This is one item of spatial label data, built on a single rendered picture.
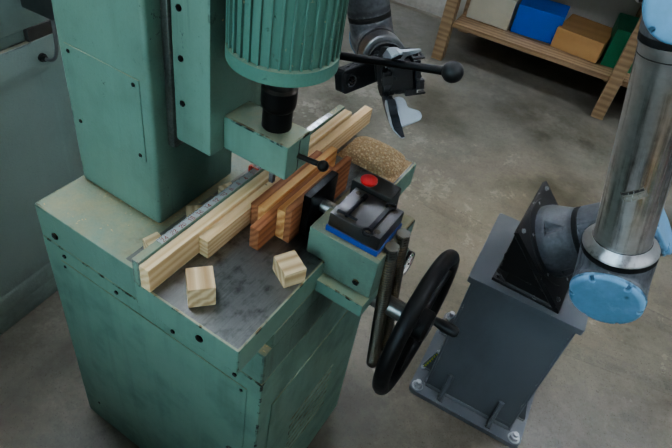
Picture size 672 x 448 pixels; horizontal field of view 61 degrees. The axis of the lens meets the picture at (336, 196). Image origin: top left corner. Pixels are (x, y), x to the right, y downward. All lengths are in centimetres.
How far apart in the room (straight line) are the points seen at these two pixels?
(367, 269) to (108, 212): 55
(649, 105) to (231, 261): 75
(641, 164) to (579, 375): 120
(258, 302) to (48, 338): 122
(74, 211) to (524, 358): 120
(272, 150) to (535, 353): 100
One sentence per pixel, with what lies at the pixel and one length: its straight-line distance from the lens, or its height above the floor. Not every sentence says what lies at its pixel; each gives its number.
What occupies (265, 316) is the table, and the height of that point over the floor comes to 90.
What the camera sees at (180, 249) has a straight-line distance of 94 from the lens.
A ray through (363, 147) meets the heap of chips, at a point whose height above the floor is 93.
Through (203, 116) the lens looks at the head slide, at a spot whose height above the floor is 108.
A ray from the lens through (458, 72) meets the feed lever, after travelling 93.
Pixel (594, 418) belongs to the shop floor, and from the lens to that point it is 216.
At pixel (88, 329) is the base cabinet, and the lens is 147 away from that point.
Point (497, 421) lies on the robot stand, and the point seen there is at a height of 3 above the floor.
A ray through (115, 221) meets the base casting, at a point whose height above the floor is 80.
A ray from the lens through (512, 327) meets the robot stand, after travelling 164.
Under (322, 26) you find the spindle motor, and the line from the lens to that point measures 82.
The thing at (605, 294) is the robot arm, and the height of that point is 79.
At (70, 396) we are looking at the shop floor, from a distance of 193.
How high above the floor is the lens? 163
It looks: 41 degrees down
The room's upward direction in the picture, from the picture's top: 11 degrees clockwise
